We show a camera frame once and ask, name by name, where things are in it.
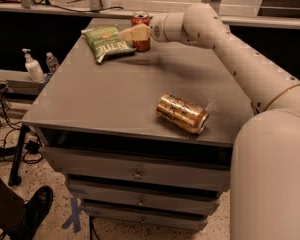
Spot black shoe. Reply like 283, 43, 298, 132
8, 186, 53, 240

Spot green jalapeno chip bag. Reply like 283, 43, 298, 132
81, 25, 136, 64

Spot black stand leg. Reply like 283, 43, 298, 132
8, 125, 29, 187

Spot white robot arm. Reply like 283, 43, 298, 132
119, 3, 300, 240

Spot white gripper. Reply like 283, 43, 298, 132
119, 14, 170, 42

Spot black floor cables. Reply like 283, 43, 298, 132
0, 83, 44, 165

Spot blue tape cross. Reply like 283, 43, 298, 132
62, 197, 82, 233

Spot brown trouser leg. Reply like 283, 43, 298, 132
0, 178, 26, 231

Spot red coke can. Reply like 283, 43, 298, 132
131, 11, 150, 52

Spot white pump dispenser bottle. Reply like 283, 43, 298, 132
22, 48, 44, 82

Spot gold drink can lying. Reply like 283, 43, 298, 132
156, 93, 209, 134

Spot grey drawer cabinet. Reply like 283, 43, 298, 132
23, 38, 253, 231

